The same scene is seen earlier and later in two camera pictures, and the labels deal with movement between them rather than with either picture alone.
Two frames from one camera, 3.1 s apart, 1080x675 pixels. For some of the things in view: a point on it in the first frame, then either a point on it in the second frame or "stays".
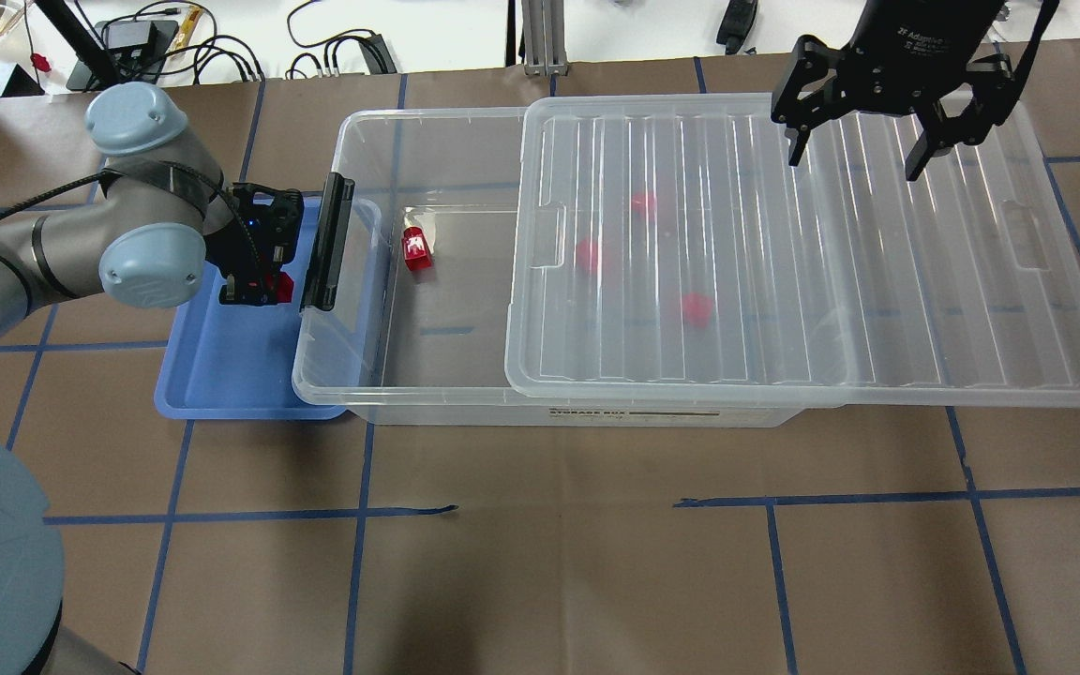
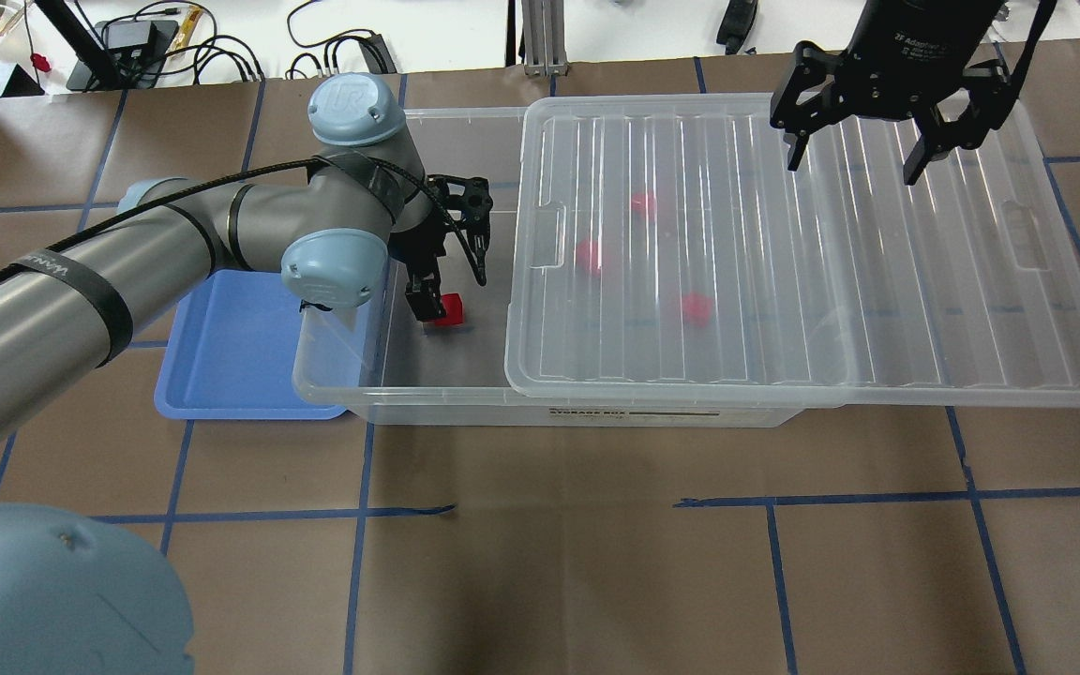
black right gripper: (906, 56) stays
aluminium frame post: (544, 37) stays
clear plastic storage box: (419, 337) stays
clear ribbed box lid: (666, 248) stays
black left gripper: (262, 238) -> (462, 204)
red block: (284, 288) -> (455, 310)
